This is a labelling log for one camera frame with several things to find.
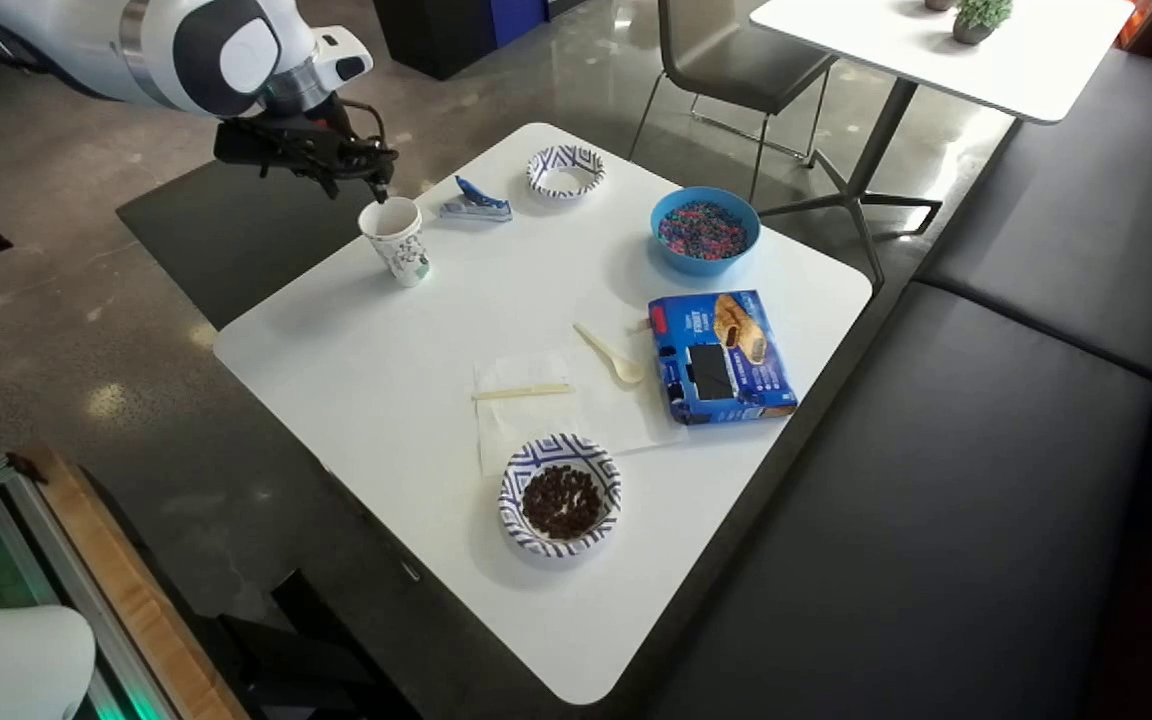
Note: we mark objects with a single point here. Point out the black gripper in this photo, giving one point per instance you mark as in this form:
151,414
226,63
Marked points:
309,151

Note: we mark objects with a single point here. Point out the white patterned paper cup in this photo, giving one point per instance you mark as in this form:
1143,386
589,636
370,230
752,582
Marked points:
394,230

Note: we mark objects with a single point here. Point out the blue bowl of colored beads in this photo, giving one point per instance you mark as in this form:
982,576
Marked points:
700,230

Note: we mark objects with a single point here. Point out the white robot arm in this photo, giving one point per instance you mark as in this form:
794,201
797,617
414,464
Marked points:
255,64

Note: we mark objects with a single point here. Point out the empty blue patterned bowl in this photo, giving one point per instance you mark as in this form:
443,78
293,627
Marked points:
565,169

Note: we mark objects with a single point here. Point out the patterned bowl with dark contents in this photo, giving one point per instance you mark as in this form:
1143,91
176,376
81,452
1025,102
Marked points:
559,498

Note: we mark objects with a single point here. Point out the blue snack wrapper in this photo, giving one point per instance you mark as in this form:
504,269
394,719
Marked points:
475,207

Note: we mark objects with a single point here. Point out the cream plastic knife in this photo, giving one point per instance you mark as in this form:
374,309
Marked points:
522,393

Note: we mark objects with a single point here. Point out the white dining table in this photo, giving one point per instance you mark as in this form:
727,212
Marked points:
414,396

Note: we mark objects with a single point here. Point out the white paper napkin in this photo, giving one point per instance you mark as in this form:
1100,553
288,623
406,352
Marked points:
592,410

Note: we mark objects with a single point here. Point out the cream plastic spoon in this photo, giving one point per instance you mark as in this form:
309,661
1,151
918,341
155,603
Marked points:
623,370

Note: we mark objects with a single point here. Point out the black chair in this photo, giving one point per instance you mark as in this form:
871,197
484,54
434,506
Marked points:
712,49

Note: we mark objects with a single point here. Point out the blue cookie box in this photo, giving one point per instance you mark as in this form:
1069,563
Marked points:
717,358

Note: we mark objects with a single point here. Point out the wooden cabinet edge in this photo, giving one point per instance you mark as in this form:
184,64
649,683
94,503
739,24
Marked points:
151,661

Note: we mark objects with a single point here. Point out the green potted plant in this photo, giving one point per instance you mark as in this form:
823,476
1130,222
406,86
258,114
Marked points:
982,18

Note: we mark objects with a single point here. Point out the white side table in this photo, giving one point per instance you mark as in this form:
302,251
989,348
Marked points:
1028,64

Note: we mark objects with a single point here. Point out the dark bench seat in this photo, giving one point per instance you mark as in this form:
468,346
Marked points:
951,536

